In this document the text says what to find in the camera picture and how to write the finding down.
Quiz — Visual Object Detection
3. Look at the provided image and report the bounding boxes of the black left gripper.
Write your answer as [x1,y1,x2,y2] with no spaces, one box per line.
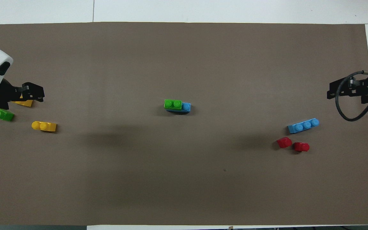
[0,80,45,111]

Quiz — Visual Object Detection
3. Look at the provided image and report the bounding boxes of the green two-stud brick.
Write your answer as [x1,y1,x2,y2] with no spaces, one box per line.
[0,108,15,122]
[164,99,182,111]

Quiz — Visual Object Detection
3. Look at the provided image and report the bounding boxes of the blue three-stud brick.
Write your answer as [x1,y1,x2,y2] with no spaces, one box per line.
[287,118,320,134]
[166,102,191,113]

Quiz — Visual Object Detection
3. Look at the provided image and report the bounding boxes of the brown table mat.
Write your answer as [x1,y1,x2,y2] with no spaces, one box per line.
[0,22,368,226]

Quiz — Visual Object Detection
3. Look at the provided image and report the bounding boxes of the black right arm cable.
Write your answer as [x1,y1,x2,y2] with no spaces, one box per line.
[335,70,368,122]

